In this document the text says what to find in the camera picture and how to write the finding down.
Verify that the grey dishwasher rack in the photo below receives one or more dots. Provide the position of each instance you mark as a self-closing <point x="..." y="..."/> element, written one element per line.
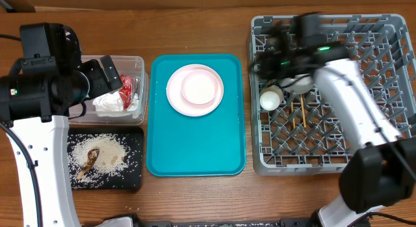
<point x="381" y="45"/>

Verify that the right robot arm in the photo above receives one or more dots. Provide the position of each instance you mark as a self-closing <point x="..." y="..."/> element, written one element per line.
<point x="333" y="94"/>

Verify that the pink bowl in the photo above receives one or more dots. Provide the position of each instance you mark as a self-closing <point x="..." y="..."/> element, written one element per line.
<point x="199" y="87"/>

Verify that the pink plate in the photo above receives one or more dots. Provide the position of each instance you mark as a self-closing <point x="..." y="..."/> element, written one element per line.
<point x="180" y="104"/>

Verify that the teal serving tray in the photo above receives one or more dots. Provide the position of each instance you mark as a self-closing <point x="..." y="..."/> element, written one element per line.
<point x="209" y="145"/>

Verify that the clear plastic bin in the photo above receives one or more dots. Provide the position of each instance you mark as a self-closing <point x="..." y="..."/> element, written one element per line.
<point x="128" y="65"/>

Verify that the rice and food scraps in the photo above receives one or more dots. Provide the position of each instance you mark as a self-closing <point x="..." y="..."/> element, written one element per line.
<point x="97" y="157"/>

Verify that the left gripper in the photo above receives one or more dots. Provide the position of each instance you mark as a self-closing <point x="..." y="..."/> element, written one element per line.
<point x="101" y="84"/>

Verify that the black plastic tray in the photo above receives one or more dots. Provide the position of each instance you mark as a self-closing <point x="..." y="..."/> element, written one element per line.
<point x="136" y="162"/>

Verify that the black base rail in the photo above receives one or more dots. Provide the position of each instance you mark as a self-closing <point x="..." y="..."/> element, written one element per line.
<point x="284" y="222"/>

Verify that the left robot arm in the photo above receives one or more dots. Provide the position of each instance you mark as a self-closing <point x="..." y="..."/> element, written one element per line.
<point x="36" y="97"/>

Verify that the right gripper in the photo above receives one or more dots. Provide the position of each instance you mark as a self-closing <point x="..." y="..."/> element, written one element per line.
<point x="260" y="69"/>

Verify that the wooden chopstick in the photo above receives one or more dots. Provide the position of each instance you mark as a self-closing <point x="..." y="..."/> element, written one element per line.
<point x="293" y="115"/>
<point x="303" y="110"/>

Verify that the cream paper cup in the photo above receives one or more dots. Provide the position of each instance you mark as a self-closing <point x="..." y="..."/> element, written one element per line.
<point x="271" y="98"/>

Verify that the white napkin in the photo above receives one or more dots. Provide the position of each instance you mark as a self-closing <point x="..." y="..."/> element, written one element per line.
<point x="112" y="105"/>

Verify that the grey bowl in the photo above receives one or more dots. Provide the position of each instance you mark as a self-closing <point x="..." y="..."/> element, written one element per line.
<point x="300" y="84"/>

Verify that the red snack wrapper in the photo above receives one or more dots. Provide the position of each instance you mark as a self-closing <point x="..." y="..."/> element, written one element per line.
<point x="126" y="92"/>

